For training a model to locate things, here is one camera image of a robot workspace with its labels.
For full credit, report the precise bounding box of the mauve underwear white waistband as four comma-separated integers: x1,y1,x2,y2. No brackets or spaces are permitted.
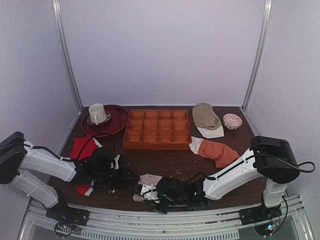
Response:
132,173,163,203

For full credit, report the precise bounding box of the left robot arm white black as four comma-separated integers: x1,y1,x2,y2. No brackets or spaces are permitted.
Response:
0,131,134,208

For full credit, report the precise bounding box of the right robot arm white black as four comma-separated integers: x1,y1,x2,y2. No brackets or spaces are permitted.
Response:
133,136,300,214

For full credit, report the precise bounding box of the red underwear white trim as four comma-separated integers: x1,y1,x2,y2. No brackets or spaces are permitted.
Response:
69,135,102,197

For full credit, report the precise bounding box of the orange underwear white waistband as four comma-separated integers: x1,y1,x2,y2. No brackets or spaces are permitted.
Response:
189,136,240,169

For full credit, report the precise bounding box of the khaki underwear cream waistband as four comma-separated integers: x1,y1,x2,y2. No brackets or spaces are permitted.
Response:
192,103,225,139

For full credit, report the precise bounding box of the orange wooden compartment tray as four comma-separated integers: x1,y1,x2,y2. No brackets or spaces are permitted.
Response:
123,109,192,151

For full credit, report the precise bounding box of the dark red bowl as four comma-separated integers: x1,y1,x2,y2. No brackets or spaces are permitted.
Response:
81,104,130,138

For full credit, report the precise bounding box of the dark saucer plate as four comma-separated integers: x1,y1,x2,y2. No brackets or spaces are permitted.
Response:
85,111,111,127

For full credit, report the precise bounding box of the cream ceramic mug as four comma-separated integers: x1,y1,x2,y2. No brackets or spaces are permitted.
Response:
88,103,107,126

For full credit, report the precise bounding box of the pink patterned small bowl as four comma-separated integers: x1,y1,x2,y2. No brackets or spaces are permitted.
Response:
222,113,243,130

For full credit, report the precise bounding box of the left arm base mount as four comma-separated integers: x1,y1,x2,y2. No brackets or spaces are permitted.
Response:
45,204,90,239

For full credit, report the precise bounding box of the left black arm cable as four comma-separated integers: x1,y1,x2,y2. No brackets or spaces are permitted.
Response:
22,133,117,161

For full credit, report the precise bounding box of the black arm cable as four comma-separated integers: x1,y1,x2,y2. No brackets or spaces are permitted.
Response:
254,152,316,174
22,133,117,161

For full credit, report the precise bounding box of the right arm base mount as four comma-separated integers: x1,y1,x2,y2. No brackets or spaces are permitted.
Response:
239,204,282,237

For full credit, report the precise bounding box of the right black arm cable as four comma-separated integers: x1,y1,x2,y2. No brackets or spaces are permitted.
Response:
254,152,316,174

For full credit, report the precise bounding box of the right aluminium frame post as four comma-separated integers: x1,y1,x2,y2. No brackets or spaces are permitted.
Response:
241,0,274,112

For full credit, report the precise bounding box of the aluminium frame post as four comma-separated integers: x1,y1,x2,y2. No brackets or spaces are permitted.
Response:
51,0,84,112
241,0,274,112

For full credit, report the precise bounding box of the left aluminium frame post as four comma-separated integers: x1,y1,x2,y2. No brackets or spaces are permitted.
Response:
51,0,84,112

